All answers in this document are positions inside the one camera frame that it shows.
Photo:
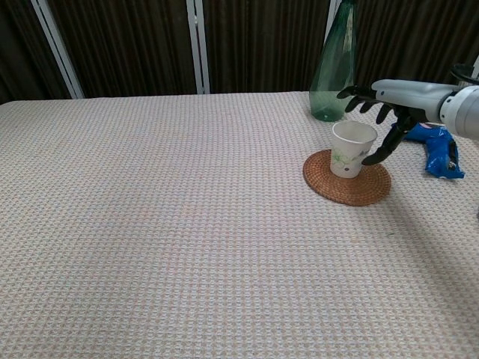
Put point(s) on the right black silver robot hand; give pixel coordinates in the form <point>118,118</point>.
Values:
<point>408,99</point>

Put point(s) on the small white paper cup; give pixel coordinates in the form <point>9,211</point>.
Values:
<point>350,153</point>

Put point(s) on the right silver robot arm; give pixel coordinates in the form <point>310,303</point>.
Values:
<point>464,110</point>

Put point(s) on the brown woven round coaster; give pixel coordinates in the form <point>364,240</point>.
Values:
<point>359,190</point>

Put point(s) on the beige woven tablecloth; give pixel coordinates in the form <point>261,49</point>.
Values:
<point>168,224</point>

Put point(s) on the blue cookie snack packet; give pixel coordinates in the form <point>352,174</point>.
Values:
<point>443,157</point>
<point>423,132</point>

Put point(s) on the green plastic spray bottle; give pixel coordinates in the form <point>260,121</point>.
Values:
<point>333,75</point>

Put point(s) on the dark pleated curtain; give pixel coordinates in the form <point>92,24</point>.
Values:
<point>134,45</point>

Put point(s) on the white metal frame post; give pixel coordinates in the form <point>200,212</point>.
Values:
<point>330,11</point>
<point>60,48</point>
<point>198,45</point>
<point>477,69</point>

